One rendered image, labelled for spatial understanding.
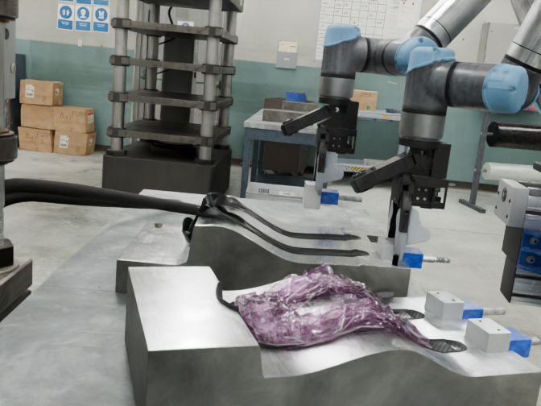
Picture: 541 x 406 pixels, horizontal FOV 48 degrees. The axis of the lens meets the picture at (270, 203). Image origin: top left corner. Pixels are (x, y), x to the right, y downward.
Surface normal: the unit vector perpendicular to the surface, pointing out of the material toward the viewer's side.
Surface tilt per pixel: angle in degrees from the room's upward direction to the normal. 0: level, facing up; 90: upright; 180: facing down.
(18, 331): 0
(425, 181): 90
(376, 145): 90
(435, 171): 90
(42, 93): 89
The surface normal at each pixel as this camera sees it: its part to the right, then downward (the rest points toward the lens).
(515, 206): -0.12, 0.20
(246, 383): 0.29, 0.22
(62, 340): 0.09, -0.97
